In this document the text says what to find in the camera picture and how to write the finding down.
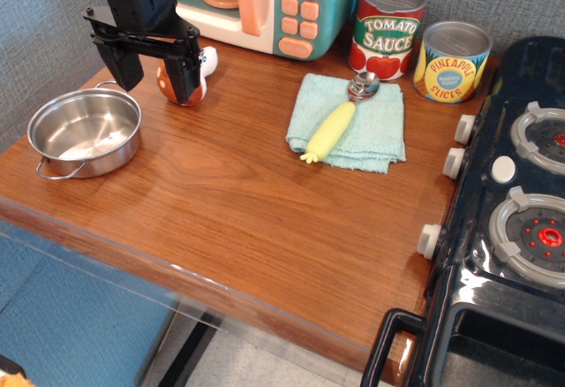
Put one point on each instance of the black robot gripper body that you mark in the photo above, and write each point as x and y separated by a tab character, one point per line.
148	27

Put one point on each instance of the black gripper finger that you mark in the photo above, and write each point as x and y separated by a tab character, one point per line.
123	64
184	73

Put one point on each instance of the stainless steel pot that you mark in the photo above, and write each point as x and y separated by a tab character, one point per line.
85	133

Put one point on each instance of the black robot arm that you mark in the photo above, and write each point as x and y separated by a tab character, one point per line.
123	30

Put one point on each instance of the orange object bottom left corner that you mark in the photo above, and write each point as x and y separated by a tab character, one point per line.
12	374

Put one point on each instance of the plush brown mushroom toy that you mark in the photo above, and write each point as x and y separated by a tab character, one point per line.
208	63

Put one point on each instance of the teal toy microwave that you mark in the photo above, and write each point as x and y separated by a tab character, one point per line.
298	29

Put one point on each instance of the light blue folded cloth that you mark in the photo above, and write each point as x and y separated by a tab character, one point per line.
374	137

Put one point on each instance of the tomato sauce can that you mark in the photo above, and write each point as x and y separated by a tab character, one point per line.
384	35

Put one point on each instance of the clear acrylic table guard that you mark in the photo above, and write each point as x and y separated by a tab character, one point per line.
81	310

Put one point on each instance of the pineapple slices can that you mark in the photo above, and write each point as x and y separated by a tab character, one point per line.
451	61

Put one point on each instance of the black toy stove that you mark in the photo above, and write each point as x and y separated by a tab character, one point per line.
495	294

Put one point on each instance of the yellow handled metal spoon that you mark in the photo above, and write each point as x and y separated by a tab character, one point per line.
362	87

